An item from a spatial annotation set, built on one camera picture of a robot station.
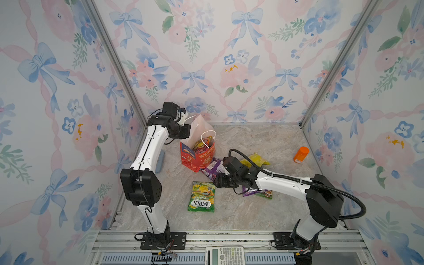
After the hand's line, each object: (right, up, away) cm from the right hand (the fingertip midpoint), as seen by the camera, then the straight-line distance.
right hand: (216, 182), depth 84 cm
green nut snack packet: (+27, -7, +3) cm, 28 cm away
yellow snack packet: (+24, +10, +11) cm, 28 cm away
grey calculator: (+4, -27, -14) cm, 31 cm away
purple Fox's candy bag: (+16, -6, +2) cm, 17 cm away
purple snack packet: (-1, +6, +9) cm, 11 cm away
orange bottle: (+49, +13, +11) cm, 52 cm away
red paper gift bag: (-9, +28, +11) cm, 31 cm away
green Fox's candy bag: (-7, -8, 0) cm, 10 cm away
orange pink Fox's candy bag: (-9, +18, +10) cm, 23 cm away
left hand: (-14, +25, +1) cm, 29 cm away
